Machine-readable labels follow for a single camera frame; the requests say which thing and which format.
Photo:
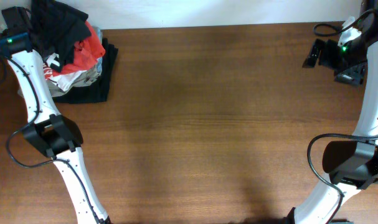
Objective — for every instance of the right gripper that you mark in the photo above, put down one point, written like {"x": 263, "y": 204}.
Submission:
{"x": 327, "y": 48}

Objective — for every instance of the dark green t-shirt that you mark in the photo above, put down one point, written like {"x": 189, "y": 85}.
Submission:
{"x": 58, "y": 28}

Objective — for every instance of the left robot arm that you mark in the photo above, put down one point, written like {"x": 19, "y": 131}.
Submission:
{"x": 56, "y": 137}

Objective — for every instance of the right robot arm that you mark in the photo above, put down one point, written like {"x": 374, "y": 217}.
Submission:
{"x": 345, "y": 164}

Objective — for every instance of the black folded garment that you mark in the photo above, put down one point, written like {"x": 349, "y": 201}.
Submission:
{"x": 98, "y": 91}

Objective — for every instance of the beige folded garment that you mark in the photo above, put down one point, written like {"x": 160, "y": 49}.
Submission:
{"x": 85, "y": 79}

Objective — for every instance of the red printed t-shirt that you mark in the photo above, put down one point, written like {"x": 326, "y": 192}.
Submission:
{"x": 86, "y": 54}

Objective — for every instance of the white folded garment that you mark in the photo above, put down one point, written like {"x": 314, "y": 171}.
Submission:
{"x": 63, "y": 79}

